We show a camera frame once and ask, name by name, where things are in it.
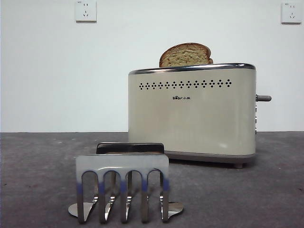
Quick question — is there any cream toaster with chrome top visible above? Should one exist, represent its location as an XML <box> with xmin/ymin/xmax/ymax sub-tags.
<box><xmin>127</xmin><ymin>62</ymin><xmax>257</xmax><ymax>169</ymax></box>

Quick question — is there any brown-crusted bread slice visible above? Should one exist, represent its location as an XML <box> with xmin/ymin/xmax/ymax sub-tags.
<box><xmin>159</xmin><ymin>42</ymin><xmax>214</xmax><ymax>68</ymax></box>

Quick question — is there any stainless steel toast rack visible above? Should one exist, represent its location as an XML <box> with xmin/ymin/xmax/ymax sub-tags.
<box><xmin>68</xmin><ymin>142</ymin><xmax>184</xmax><ymax>224</ymax></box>

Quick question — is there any white wall socket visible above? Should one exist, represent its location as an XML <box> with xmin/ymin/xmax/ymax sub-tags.
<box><xmin>281</xmin><ymin>2</ymin><xmax>303</xmax><ymax>25</ymax></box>
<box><xmin>76</xmin><ymin>0</ymin><xmax>97</xmax><ymax>23</ymax></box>

